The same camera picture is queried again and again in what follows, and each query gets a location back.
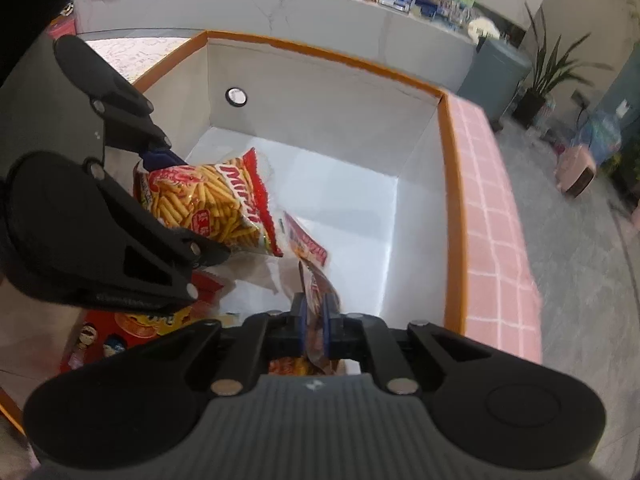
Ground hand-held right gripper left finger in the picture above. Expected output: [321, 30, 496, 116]
[190, 293, 308, 396]

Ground long-leaf potted plant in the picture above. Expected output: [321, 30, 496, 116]
[512, 2, 613, 129]

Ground pink heater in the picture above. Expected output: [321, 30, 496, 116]
[554, 145, 599, 199]

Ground white cloud-shaped sign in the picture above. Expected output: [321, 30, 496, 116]
[467, 16, 501, 41]

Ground pink grid cloth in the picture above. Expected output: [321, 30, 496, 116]
[444, 92, 544, 365]

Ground blue water jug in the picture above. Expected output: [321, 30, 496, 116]
[575, 110, 624, 162]

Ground orange cardboard box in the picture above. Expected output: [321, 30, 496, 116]
[0, 30, 469, 436]

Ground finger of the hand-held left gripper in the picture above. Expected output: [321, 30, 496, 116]
[53, 35, 187, 172]
[85, 157, 232, 313]

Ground red noodle snack packet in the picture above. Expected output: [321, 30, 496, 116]
[60, 270, 226, 373]

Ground pink box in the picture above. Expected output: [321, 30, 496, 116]
[47, 16, 77, 40]

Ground grey trash bin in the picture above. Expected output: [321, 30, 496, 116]
[457, 35, 533, 132]

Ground marble television console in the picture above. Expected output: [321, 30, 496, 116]
[72, 0, 477, 97]

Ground red fries snack packet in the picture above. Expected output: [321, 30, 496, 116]
[132, 147, 286, 259]
[281, 210, 331, 268]

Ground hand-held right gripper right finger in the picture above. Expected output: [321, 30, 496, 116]
[322, 294, 493, 396]

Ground clear packet with brown snack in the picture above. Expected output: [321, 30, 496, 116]
[297, 259, 345, 376]

